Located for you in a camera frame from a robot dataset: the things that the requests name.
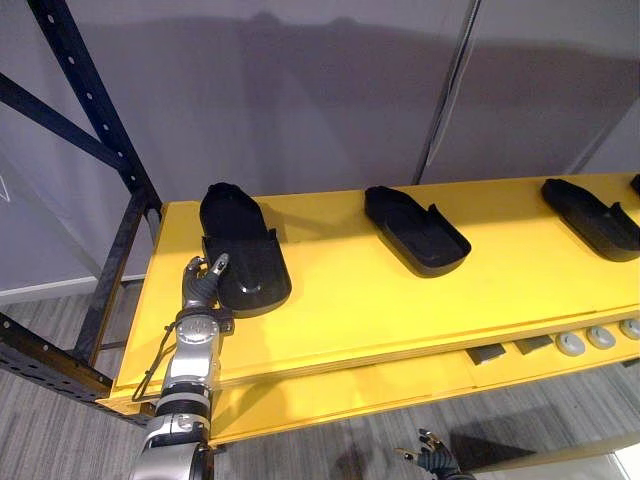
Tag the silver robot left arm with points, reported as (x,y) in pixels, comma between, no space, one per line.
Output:
(180,395)

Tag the yellow shelf board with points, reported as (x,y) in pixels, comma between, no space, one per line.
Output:
(380,280)
(400,390)

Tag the black metal shelf frame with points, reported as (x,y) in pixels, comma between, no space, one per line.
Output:
(75,200)

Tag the black plastic housing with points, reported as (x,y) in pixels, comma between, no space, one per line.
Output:
(245,250)
(415,230)
(592,217)
(636,184)

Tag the grey round part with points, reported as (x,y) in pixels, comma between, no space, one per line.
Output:
(600,337)
(570,344)
(631,328)

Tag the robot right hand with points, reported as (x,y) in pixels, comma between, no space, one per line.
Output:
(434,457)

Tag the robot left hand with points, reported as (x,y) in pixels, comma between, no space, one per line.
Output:
(199,287)

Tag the dark flat square part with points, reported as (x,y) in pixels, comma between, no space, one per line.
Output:
(535,345)
(486,354)

